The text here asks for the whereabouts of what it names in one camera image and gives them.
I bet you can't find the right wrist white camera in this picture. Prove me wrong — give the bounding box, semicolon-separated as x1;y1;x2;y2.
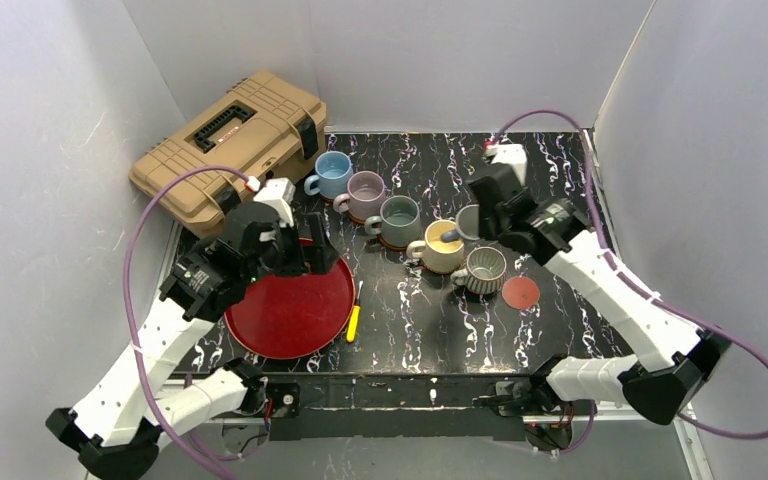
484;143;528;186

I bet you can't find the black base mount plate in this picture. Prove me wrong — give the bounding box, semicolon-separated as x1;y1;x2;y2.
252;381;301;419

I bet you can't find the red round tray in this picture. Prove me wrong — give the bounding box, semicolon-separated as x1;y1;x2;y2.
225;258;356;360

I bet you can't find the tan plastic toolbox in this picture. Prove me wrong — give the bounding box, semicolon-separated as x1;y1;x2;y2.
129;70;327;238

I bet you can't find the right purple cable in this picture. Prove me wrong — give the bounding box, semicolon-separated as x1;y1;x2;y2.
486;109;768;457

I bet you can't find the yellow handled screwdriver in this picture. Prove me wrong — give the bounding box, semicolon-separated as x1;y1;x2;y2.
346;280;364;343

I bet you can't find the lilac mug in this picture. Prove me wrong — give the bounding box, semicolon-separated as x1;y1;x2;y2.
332;171;387;224

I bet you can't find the light blue mug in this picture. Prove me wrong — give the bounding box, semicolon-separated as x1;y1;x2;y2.
303;151;354;201

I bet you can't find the ribbed beige mug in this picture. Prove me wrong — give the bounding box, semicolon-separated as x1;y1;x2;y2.
450;247;507;295

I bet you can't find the small white grey mug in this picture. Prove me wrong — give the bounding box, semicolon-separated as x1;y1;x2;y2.
440;204;480;243

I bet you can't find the wrist white camera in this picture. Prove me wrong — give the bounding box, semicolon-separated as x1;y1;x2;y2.
484;143;528;186
253;177;296;226

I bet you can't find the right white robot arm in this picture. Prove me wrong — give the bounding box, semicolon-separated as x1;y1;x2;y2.
468;164;731;425

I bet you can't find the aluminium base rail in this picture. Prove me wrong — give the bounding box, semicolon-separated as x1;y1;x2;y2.
85;374;717;480

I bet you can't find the cream yellow mug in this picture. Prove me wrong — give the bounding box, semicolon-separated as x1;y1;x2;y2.
406;219;466;274

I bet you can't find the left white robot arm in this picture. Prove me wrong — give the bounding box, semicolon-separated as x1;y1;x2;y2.
46;202;339;479

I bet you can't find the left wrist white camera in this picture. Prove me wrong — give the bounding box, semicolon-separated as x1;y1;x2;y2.
253;177;296;226

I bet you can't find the dark grey mug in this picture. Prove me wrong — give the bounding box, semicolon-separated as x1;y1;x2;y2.
364;195;424;250

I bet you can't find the red apple coaster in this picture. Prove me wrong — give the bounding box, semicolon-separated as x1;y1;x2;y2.
502;276;540;310

